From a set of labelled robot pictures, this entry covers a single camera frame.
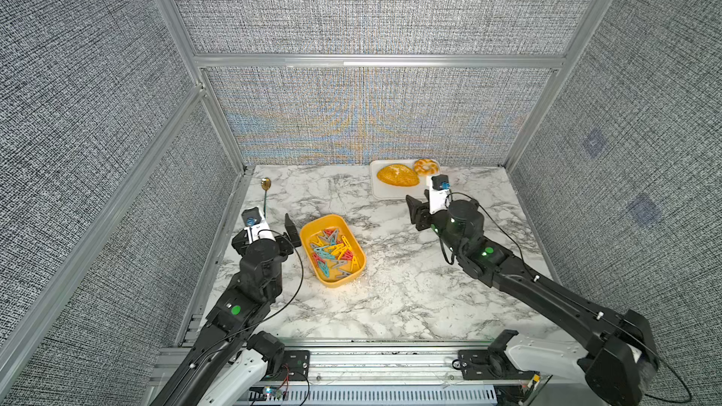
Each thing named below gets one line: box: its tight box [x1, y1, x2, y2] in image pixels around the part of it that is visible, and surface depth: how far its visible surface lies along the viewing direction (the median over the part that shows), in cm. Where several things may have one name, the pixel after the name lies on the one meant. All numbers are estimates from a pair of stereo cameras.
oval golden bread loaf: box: [376, 163, 421, 188], surface depth 115 cm
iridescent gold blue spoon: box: [260, 176, 272, 218], surface depth 116 cm
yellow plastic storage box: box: [298, 215, 334, 289], surface depth 98 cm
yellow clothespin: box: [329, 243, 347, 256], surface depth 95 cm
